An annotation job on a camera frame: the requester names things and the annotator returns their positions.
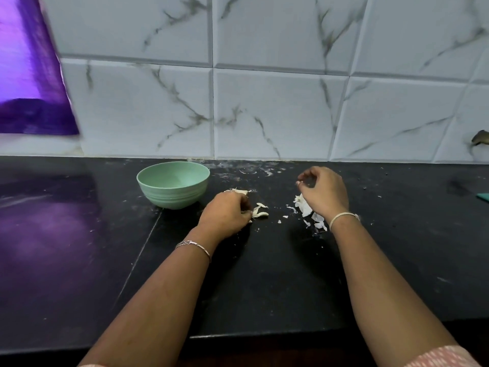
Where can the white garlic bulb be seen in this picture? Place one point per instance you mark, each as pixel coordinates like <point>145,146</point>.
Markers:
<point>241,192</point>

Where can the pink patterned right sleeve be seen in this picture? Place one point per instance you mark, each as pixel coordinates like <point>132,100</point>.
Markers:
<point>443,357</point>

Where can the person's right hand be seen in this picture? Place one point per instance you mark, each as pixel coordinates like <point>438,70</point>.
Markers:
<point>327,193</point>

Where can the green cutting board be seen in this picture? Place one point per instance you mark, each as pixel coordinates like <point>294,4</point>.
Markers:
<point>484,197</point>

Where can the garlic clove cluster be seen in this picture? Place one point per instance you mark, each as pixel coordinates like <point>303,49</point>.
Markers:
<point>260,211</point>

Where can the mint green bowl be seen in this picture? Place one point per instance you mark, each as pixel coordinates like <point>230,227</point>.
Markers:
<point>173,182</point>

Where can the person's right forearm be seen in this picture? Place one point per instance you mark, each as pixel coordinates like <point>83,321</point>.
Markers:
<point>386,290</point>

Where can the pile of white garlic peels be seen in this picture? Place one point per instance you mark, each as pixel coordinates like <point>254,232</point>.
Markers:
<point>304,206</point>

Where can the person's left forearm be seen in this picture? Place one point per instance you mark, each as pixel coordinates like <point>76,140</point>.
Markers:
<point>149,305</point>

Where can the purple cloth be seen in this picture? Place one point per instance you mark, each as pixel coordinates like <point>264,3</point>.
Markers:
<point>27,68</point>

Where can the person's left hand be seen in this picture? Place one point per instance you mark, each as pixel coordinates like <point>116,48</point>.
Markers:
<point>223,216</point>

